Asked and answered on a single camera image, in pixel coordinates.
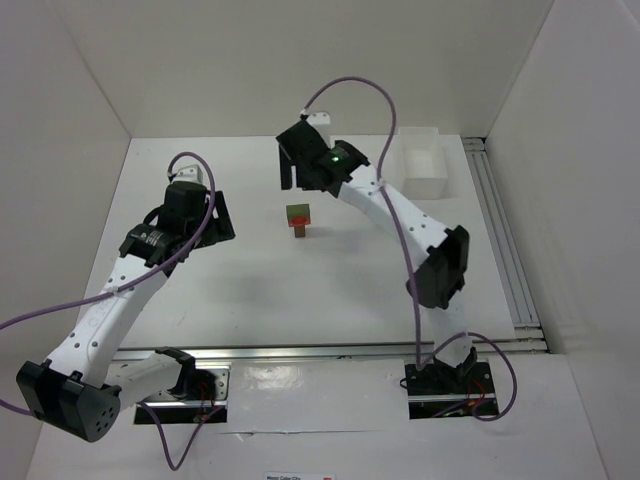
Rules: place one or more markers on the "red wood block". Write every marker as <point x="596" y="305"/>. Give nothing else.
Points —
<point x="299" y="221"/>

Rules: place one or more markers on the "aluminium rail front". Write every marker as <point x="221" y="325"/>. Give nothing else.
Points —
<point x="300" y="352"/>

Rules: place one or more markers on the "aluminium rail right side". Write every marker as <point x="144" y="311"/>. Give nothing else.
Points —
<point x="528" y="331"/>

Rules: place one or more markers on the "aluminium rail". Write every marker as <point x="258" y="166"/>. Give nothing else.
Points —
<point x="528" y="331"/>
<point x="300" y="352"/>

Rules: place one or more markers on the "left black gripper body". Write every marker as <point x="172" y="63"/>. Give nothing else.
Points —
<point x="220" y="226"/>

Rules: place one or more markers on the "green wood block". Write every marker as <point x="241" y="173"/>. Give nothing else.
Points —
<point x="297" y="210"/>

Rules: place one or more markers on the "white perforated plastic bin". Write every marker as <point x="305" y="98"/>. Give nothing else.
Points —
<point x="424" y="169"/>

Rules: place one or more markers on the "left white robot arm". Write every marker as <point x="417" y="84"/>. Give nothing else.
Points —
<point x="73" y="389"/>

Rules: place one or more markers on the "white label with text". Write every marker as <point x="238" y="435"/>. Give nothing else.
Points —
<point x="281" y="475"/>

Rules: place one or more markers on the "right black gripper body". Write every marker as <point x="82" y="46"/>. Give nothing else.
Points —
<point x="295" y="145"/>

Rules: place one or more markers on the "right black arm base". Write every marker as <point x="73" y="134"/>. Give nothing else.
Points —
<point x="430" y="396"/>

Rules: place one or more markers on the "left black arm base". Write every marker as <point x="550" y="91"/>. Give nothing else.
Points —
<point x="208" y="397"/>

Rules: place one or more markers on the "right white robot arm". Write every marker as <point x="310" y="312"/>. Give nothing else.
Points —
<point x="435" y="256"/>

